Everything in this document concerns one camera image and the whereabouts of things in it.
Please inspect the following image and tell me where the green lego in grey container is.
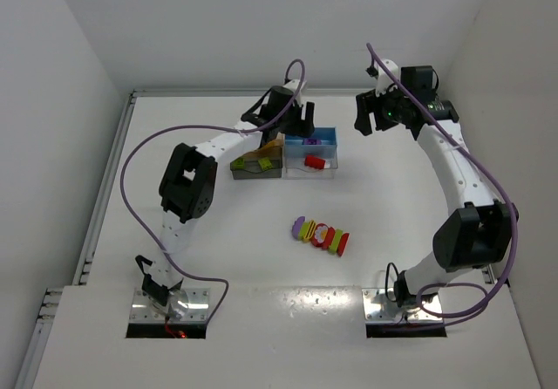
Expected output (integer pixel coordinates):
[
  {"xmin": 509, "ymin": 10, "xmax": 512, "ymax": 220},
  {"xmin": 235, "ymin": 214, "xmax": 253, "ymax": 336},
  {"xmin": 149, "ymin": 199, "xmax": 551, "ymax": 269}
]
[{"xmin": 232, "ymin": 157, "xmax": 245, "ymax": 169}]

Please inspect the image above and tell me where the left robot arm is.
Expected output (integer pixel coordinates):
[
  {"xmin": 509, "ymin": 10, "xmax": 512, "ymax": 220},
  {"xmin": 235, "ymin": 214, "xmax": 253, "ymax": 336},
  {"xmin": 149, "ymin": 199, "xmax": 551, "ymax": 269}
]
[{"xmin": 130, "ymin": 79, "xmax": 314, "ymax": 307}]

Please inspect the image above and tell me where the green lego brick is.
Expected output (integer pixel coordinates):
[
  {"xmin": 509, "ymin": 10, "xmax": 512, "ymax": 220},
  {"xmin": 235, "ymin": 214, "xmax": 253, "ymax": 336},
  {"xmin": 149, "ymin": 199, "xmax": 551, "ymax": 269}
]
[{"xmin": 257, "ymin": 158, "xmax": 274, "ymax": 172}]

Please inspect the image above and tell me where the blue container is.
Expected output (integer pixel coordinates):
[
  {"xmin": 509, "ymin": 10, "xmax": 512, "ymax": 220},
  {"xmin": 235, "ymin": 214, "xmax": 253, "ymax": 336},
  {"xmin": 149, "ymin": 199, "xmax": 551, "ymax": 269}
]
[{"xmin": 283, "ymin": 127, "xmax": 337, "ymax": 159}]

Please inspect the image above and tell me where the multicolour lego stack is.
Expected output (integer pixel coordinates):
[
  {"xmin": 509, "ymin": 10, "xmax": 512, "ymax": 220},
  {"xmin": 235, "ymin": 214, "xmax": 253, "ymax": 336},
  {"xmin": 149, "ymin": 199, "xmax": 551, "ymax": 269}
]
[{"xmin": 291, "ymin": 216, "xmax": 350, "ymax": 257}]

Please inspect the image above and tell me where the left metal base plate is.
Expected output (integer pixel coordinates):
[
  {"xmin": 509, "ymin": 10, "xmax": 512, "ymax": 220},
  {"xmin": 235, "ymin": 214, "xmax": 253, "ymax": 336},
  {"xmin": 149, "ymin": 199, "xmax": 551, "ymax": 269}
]
[{"xmin": 129, "ymin": 288, "xmax": 210, "ymax": 324}]

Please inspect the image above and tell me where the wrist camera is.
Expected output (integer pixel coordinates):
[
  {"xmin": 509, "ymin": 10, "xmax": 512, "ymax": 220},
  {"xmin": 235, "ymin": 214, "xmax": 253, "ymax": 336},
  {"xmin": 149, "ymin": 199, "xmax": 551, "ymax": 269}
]
[
  {"xmin": 283, "ymin": 78, "xmax": 307, "ymax": 106},
  {"xmin": 366, "ymin": 59, "xmax": 400, "ymax": 97}
]

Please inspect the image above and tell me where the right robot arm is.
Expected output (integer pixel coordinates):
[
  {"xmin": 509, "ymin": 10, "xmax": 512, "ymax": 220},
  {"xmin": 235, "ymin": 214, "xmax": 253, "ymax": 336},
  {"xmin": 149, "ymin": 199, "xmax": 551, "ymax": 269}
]
[{"xmin": 354, "ymin": 60, "xmax": 519, "ymax": 306}]

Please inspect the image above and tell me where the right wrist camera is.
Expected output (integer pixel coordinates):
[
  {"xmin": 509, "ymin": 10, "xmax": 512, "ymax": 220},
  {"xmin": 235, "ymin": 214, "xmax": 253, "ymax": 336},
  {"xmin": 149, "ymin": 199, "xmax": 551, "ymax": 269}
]
[{"xmin": 366, "ymin": 59, "xmax": 400, "ymax": 97}]

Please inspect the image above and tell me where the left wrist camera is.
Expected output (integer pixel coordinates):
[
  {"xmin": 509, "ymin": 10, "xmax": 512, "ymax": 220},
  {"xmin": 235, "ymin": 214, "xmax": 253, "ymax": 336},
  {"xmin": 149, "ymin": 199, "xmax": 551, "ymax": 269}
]
[{"xmin": 283, "ymin": 78, "xmax": 307, "ymax": 106}]

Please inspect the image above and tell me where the metal base plate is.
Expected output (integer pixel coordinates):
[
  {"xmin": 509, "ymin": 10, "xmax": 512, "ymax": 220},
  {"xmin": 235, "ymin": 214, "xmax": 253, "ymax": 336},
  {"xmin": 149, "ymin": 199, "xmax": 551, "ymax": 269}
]
[
  {"xmin": 362, "ymin": 287, "xmax": 445, "ymax": 323},
  {"xmin": 129, "ymin": 288, "xmax": 210, "ymax": 324}
]

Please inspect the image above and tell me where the clear container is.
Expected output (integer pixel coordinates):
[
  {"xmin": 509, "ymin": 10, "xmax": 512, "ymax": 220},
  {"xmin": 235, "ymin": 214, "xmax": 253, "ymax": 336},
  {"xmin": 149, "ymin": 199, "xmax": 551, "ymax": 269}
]
[{"xmin": 283, "ymin": 158, "xmax": 338, "ymax": 180}]

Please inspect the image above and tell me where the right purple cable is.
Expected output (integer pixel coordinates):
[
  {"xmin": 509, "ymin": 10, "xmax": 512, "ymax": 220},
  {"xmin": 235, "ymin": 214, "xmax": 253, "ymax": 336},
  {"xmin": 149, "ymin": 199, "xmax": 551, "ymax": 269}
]
[{"xmin": 365, "ymin": 43, "xmax": 521, "ymax": 324}]

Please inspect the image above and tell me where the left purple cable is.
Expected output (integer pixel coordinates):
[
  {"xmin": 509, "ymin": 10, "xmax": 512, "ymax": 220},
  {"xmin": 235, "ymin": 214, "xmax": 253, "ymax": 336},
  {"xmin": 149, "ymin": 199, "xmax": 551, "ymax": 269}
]
[{"xmin": 119, "ymin": 59, "xmax": 306, "ymax": 324}]

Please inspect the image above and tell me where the purple cable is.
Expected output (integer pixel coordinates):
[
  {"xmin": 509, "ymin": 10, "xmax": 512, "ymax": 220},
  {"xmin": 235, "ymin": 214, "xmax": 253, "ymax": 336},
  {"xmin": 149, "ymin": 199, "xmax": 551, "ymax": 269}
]
[
  {"xmin": 119, "ymin": 59, "xmax": 306, "ymax": 324},
  {"xmin": 365, "ymin": 43, "xmax": 521, "ymax": 324}
]

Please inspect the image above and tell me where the grey translucent container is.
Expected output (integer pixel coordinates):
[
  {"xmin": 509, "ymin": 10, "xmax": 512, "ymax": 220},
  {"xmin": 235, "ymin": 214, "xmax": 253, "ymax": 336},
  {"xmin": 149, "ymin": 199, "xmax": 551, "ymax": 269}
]
[{"xmin": 229, "ymin": 156, "xmax": 282, "ymax": 180}]

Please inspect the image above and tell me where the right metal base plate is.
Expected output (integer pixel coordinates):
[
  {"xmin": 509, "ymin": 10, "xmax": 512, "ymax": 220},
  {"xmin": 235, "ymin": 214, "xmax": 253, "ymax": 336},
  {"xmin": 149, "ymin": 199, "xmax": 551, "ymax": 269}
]
[{"xmin": 362, "ymin": 287, "xmax": 445, "ymax": 323}]

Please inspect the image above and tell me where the red lego piece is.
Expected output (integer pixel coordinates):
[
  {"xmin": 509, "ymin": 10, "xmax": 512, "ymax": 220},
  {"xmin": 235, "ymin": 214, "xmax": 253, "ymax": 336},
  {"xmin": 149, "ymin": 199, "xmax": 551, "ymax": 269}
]
[{"xmin": 304, "ymin": 154, "xmax": 330, "ymax": 170}]

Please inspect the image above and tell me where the orange translucent container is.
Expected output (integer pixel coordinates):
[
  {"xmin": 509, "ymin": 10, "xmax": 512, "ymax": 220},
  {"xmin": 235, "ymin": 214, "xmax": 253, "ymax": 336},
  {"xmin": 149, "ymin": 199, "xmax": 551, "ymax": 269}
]
[{"xmin": 250, "ymin": 133, "xmax": 284, "ymax": 159}]

